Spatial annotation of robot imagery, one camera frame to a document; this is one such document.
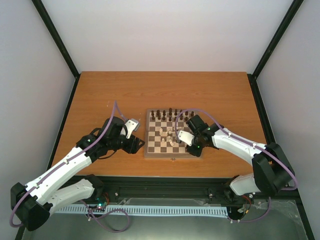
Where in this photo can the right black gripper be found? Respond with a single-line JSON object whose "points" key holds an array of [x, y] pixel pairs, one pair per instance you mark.
{"points": [[197, 152]]}

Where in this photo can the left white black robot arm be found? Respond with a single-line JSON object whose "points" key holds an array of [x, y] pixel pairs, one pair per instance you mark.
{"points": [[34, 202]]}

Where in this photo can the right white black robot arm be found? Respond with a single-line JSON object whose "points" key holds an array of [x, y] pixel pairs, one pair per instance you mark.
{"points": [[271, 170]]}

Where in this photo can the black aluminium frame rail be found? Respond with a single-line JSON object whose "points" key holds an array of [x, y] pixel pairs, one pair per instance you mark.
{"points": [[213, 190]]}

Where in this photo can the light blue slotted cable duct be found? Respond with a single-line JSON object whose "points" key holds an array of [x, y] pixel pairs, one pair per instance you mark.
{"points": [[163, 211]]}

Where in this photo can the green lit circuit board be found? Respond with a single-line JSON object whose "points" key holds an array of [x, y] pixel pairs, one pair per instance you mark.
{"points": [[101, 205]]}

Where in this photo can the right black frame post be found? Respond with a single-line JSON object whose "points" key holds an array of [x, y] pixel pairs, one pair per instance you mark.
{"points": [[283, 26]]}

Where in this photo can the wooden chess board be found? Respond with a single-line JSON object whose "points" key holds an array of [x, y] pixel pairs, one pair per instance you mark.
{"points": [[153, 148]]}

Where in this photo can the black frame post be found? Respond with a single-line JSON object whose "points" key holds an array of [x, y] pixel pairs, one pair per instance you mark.
{"points": [[46, 19], [283, 26]]}

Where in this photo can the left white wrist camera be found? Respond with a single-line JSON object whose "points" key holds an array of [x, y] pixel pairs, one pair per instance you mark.
{"points": [[130, 126]]}

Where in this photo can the dark chess pieces row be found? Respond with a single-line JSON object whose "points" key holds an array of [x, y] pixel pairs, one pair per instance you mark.
{"points": [[169, 115]]}

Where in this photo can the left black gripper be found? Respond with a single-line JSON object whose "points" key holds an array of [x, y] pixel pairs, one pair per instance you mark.
{"points": [[133, 147]]}

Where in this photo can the left black frame post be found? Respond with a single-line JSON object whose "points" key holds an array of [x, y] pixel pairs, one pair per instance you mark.
{"points": [[46, 19]]}

